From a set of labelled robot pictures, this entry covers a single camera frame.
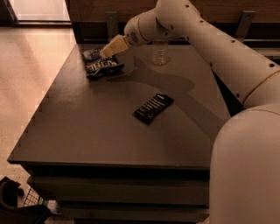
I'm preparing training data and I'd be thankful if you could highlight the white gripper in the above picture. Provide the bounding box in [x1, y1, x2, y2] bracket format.
[100, 16, 146, 59]

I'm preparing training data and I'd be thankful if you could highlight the blue chip bag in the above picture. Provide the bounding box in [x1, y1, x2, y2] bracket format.
[81, 47, 124, 79]

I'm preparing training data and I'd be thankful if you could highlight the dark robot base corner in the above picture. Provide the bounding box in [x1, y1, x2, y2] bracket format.
[0, 176, 53, 224]

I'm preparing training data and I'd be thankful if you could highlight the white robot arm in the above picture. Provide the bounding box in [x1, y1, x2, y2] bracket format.
[101, 0, 280, 224]

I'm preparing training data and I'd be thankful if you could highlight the clear plastic water bottle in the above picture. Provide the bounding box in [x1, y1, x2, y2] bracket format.
[150, 39, 169, 66]

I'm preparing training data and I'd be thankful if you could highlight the black snack bar wrapper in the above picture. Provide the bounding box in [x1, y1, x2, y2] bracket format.
[133, 94, 174, 125]

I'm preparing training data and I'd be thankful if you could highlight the upper grey drawer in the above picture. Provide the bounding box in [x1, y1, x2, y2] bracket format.
[27, 177, 209, 207]

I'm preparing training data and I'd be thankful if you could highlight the grey drawer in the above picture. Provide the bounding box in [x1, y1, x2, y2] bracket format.
[27, 177, 209, 207]
[59, 203, 208, 223]

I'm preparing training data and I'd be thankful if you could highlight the lower grey drawer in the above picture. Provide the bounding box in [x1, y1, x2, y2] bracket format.
[59, 203, 208, 223]

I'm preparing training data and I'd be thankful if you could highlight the left grey metal bracket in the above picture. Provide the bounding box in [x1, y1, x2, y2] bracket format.
[105, 10, 119, 40]

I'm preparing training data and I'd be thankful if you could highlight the grey metal bracket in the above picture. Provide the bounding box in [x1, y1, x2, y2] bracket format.
[234, 10, 256, 42]
[105, 10, 119, 40]

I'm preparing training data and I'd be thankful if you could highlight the right grey metal bracket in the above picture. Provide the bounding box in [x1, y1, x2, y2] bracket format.
[234, 10, 256, 42]

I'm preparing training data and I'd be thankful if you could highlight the wire mesh basket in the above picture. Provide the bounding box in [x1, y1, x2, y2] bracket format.
[23, 188, 48, 207]

